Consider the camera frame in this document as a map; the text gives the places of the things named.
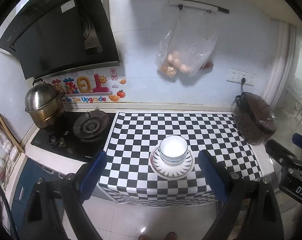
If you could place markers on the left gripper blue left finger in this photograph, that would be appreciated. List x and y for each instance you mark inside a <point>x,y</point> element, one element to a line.
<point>88,175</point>

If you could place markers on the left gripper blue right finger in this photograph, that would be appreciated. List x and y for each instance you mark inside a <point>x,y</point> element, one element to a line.
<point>216,176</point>

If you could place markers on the white plate pink floral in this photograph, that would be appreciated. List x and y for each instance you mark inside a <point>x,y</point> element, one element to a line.
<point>172,176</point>

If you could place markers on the white bowl blue hearts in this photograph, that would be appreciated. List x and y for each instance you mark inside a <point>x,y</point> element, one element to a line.
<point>173,146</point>

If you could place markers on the white bowl rose pattern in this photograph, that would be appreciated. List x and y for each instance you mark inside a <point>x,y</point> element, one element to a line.
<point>172,161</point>

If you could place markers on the frosted glass sliding door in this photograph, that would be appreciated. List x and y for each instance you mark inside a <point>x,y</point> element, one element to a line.
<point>283,91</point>

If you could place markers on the black white checkered mat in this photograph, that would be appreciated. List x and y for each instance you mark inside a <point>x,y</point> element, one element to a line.
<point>152,157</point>

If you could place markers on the black gas stove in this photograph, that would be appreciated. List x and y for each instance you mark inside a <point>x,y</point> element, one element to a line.
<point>76,135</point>

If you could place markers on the brown rice cooker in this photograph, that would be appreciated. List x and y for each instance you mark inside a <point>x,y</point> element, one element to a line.
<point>254,118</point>

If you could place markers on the person's right foot sandal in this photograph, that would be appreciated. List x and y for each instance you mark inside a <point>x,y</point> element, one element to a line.
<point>171,236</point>

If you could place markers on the stainless steel steamer pot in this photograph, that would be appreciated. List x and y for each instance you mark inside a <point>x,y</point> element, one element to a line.
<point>44,103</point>

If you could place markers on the clear plastic bag of eggs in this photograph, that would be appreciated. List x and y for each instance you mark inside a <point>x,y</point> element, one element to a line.
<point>188,41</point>

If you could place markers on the black range hood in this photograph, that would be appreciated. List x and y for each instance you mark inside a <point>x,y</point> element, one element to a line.
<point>54,36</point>

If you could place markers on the colourful wall sticker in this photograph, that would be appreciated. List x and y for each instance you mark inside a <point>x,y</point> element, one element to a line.
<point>90,86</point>

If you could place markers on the white wall power sockets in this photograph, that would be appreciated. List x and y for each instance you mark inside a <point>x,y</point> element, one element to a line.
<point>236,76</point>

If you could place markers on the white wall hook rail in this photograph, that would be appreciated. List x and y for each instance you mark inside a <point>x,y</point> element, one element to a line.
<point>198,5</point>

